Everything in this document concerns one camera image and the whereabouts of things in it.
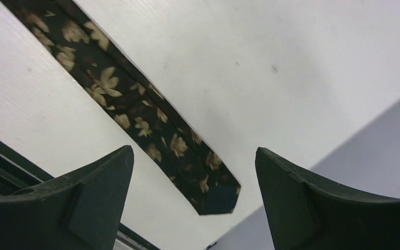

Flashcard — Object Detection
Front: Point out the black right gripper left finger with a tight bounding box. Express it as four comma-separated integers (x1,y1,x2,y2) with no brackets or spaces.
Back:
0,145,134,249

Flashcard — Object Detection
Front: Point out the black gold floral tie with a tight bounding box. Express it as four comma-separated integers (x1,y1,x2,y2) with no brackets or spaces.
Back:
4,1,241,215

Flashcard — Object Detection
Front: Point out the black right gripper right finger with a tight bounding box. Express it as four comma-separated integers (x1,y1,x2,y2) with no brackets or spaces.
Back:
255,147,400,249

